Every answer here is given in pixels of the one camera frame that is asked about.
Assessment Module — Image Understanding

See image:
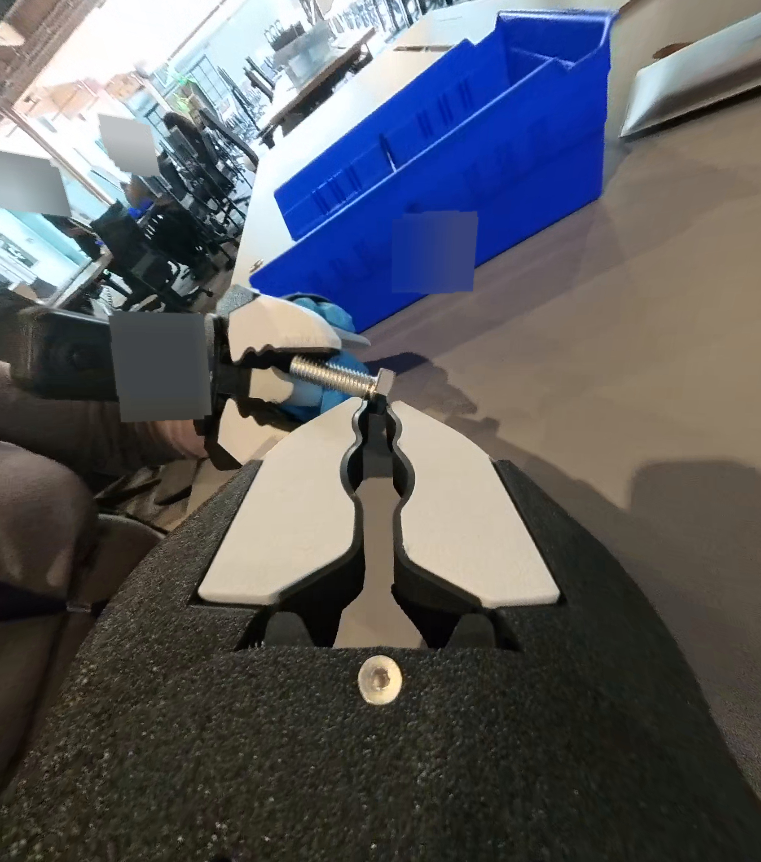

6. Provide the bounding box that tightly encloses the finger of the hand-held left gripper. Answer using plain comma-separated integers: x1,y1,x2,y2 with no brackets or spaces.
227,296,345,368
215,369,302,467

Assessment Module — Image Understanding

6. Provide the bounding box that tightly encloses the silver hex bolt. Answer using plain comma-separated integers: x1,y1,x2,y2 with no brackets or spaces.
288,355,396,405

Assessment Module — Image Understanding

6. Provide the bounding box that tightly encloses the black office chair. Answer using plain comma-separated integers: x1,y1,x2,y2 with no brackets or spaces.
104,108,261,311

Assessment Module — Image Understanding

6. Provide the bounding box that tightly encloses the blue plastic bin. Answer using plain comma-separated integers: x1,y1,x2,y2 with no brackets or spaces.
249,10,615,334

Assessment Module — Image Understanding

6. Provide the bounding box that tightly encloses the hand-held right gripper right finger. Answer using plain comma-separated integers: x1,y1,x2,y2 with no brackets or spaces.
390,402,562,608

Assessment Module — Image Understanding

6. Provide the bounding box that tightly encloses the grey pouch with snap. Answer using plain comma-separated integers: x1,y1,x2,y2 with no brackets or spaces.
619,0,761,140

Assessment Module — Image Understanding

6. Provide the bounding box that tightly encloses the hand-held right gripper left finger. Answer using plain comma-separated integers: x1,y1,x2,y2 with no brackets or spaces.
197,397,364,605

